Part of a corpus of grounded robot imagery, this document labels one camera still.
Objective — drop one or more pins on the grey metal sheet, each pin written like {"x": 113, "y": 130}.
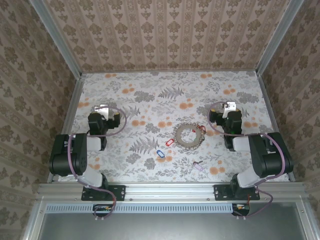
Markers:
{"x": 170, "y": 227}

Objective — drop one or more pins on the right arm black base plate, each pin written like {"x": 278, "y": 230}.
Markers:
{"x": 221, "y": 193}

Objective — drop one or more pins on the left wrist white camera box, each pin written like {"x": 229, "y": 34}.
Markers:
{"x": 101, "y": 110}

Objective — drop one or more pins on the metal disc with many keyrings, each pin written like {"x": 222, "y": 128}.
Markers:
{"x": 178, "y": 137}

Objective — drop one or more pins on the aluminium frame post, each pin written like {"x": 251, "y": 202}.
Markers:
{"x": 278, "y": 37}
{"x": 56, "y": 37}

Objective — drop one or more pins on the red key tag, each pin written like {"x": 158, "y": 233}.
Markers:
{"x": 170, "y": 142}
{"x": 202, "y": 128}

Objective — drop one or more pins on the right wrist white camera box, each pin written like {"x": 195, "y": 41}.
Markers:
{"x": 231, "y": 106}

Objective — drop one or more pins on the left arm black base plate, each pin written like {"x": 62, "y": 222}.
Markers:
{"x": 117, "y": 192}

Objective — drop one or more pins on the aluminium table end rail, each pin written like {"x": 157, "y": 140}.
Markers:
{"x": 170, "y": 71}

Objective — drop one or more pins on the pink key tag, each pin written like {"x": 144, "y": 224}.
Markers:
{"x": 198, "y": 166}

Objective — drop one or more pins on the aluminium mounting rail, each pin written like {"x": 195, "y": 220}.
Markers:
{"x": 170, "y": 191}

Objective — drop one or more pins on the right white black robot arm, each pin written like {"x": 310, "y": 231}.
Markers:
{"x": 242, "y": 143}

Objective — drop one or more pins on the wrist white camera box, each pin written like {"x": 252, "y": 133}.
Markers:
{"x": 231, "y": 106}
{"x": 101, "y": 110}

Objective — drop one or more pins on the aluminium table side rail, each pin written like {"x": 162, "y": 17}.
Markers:
{"x": 271, "y": 112}
{"x": 67, "y": 125}

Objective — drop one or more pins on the blue key tag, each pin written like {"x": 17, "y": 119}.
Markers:
{"x": 160, "y": 153}

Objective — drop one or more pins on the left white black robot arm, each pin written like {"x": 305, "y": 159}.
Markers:
{"x": 95, "y": 143}

